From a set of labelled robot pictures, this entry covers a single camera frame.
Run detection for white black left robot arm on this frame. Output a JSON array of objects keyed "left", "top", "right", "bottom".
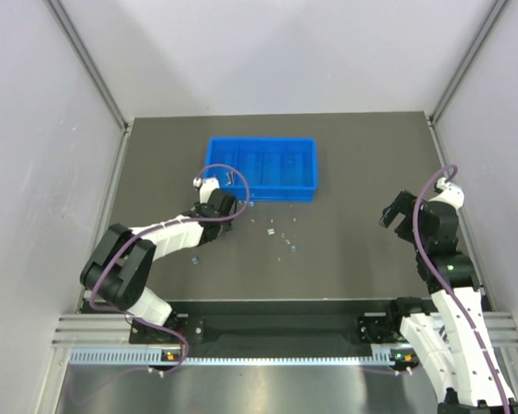
[{"left": 79, "top": 178, "right": 237, "bottom": 327}]

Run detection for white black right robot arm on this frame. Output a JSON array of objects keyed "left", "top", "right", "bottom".
[{"left": 380, "top": 176, "right": 518, "bottom": 413}]

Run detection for blue plastic divided bin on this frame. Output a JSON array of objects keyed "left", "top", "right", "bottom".
[{"left": 204, "top": 136, "right": 319, "bottom": 203}]

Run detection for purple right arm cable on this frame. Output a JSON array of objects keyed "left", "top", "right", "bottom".
[{"left": 412, "top": 164, "right": 513, "bottom": 414}]

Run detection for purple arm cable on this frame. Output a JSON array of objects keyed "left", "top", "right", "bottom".
[
  {"left": 412, "top": 164, "right": 513, "bottom": 414},
  {"left": 89, "top": 163, "right": 251, "bottom": 376}
]

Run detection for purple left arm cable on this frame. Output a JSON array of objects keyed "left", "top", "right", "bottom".
[{"left": 89, "top": 163, "right": 251, "bottom": 376}]

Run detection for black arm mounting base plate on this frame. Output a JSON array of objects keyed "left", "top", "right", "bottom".
[{"left": 79, "top": 299, "right": 441, "bottom": 346}]

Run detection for grey slotted cable duct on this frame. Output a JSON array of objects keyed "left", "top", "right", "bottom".
[{"left": 68, "top": 344, "right": 396, "bottom": 367}]

